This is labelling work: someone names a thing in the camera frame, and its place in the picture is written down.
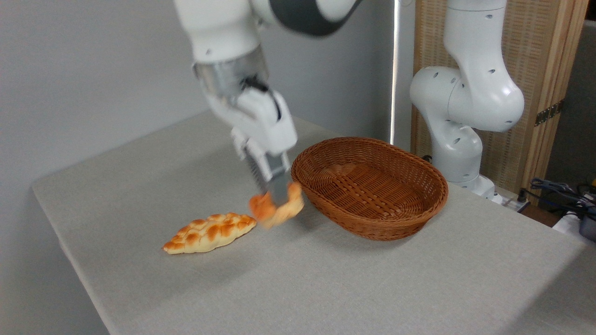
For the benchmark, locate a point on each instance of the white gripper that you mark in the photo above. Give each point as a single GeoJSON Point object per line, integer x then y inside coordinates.
{"type": "Point", "coordinates": [265, 125]}

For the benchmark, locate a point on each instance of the round knotted bread roll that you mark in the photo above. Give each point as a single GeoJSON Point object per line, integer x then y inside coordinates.
{"type": "Point", "coordinates": [267, 211]}

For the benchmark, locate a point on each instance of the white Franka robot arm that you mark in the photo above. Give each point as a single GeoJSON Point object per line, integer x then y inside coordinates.
{"type": "Point", "coordinates": [470, 93]}

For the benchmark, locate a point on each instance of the long braided bread loaf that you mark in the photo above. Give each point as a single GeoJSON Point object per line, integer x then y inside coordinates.
{"type": "Point", "coordinates": [209, 232]}

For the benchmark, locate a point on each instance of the brown wicker oval basket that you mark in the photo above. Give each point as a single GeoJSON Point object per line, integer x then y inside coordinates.
{"type": "Point", "coordinates": [372, 186]}

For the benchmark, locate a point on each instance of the grey tablecloth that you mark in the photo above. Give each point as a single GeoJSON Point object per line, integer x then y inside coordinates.
{"type": "Point", "coordinates": [326, 279]}

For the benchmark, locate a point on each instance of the white vertical strip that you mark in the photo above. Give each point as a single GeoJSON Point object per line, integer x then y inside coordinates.
{"type": "Point", "coordinates": [395, 70]}

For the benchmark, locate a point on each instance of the black metal screen hinge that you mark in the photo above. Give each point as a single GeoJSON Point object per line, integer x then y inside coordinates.
{"type": "Point", "coordinates": [549, 113]}

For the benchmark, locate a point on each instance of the wooden rattan folding screen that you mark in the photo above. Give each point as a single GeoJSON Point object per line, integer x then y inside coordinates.
{"type": "Point", "coordinates": [540, 51]}

